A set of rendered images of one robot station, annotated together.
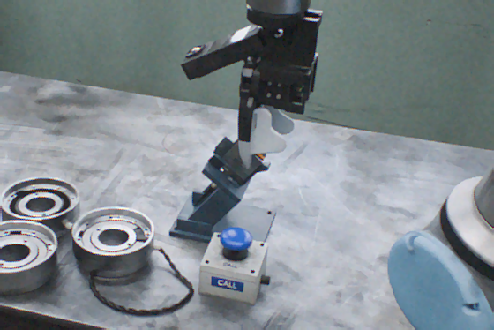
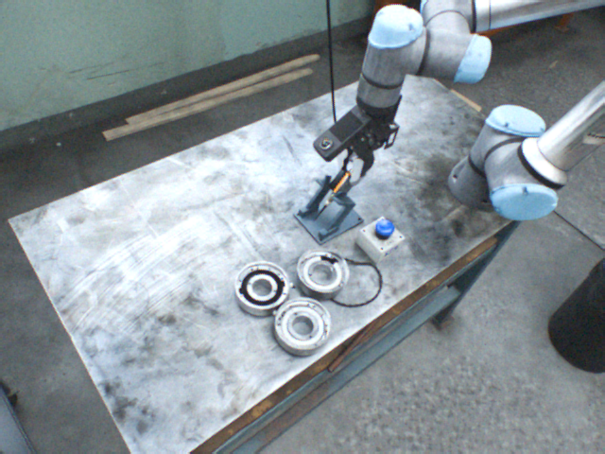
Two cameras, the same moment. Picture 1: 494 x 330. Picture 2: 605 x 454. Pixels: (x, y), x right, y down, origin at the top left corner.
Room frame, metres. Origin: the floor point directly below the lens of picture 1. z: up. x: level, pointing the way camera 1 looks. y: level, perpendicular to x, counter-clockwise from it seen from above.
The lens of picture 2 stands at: (0.61, 0.59, 1.64)
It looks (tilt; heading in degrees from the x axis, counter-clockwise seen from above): 51 degrees down; 299
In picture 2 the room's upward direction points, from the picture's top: 11 degrees clockwise
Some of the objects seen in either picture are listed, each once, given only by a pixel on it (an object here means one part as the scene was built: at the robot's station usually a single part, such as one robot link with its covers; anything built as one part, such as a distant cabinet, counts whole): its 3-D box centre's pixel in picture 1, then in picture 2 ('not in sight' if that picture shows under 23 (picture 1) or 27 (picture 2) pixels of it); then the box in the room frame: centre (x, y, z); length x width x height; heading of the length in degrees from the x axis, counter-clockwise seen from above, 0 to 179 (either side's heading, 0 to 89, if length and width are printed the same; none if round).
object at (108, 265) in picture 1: (113, 242); (321, 274); (0.82, 0.09, 0.82); 0.10 x 0.10 x 0.04
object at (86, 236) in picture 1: (113, 243); (321, 274); (0.82, 0.09, 0.82); 0.08 x 0.08 x 0.02
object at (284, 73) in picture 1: (278, 56); (371, 121); (0.89, -0.10, 1.06); 0.09 x 0.08 x 0.12; 74
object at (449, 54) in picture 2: not in sight; (450, 51); (0.82, -0.16, 1.22); 0.11 x 0.11 x 0.08; 33
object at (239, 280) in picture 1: (238, 267); (382, 238); (0.78, -0.07, 0.82); 0.08 x 0.07 x 0.05; 75
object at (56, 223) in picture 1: (41, 209); (262, 289); (0.89, 0.20, 0.82); 0.10 x 0.10 x 0.04
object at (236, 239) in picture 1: (235, 250); (383, 232); (0.78, -0.06, 0.85); 0.04 x 0.04 x 0.05
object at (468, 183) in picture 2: not in sight; (486, 174); (0.68, -0.39, 0.85); 0.15 x 0.15 x 0.10
